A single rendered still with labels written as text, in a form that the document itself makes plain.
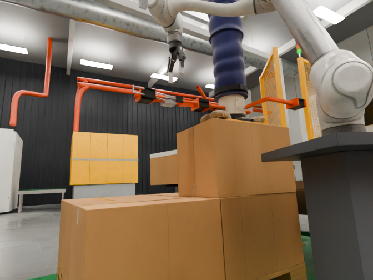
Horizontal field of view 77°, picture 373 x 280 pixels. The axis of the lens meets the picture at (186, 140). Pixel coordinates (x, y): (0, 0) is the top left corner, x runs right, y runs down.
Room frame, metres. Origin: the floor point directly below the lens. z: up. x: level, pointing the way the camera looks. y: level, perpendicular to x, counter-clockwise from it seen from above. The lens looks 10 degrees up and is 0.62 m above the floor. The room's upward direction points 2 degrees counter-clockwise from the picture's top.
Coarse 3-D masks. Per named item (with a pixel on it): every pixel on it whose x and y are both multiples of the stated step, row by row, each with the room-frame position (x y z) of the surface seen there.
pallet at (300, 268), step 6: (300, 264) 1.46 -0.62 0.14; (60, 270) 1.52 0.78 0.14; (282, 270) 1.37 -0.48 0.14; (288, 270) 1.40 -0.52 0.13; (294, 270) 1.43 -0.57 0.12; (300, 270) 1.45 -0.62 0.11; (60, 276) 1.49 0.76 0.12; (264, 276) 1.30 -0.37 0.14; (270, 276) 1.32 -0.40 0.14; (276, 276) 1.34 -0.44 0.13; (282, 276) 1.45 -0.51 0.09; (288, 276) 1.42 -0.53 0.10; (294, 276) 1.42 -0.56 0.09; (300, 276) 1.45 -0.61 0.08
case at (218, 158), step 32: (192, 128) 1.34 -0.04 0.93; (224, 128) 1.20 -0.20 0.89; (256, 128) 1.32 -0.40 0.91; (288, 128) 1.47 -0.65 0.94; (192, 160) 1.35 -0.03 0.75; (224, 160) 1.19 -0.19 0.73; (256, 160) 1.31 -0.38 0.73; (192, 192) 1.36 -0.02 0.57; (224, 192) 1.19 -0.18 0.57; (256, 192) 1.30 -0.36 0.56
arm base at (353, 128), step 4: (352, 124) 0.89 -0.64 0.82; (356, 124) 0.89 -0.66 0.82; (360, 124) 0.89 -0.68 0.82; (328, 128) 0.94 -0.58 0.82; (332, 128) 0.93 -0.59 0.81; (336, 128) 0.91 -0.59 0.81; (340, 128) 0.91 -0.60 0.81; (344, 128) 0.90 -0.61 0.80; (348, 128) 0.89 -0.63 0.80; (352, 128) 0.89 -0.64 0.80; (356, 128) 0.89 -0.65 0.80; (360, 128) 0.89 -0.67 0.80; (364, 128) 0.90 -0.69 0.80; (324, 132) 0.96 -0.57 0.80; (328, 132) 0.94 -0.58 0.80; (332, 132) 0.93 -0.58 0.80
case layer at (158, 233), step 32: (288, 192) 1.44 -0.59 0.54; (64, 224) 1.42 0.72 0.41; (96, 224) 0.86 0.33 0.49; (128, 224) 0.92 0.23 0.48; (160, 224) 0.99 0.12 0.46; (192, 224) 1.07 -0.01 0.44; (224, 224) 1.17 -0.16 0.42; (256, 224) 1.29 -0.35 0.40; (288, 224) 1.42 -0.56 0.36; (64, 256) 1.35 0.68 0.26; (96, 256) 0.86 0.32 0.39; (128, 256) 0.92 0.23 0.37; (160, 256) 0.99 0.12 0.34; (192, 256) 1.07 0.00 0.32; (224, 256) 1.17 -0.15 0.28; (256, 256) 1.27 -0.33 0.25; (288, 256) 1.41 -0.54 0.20
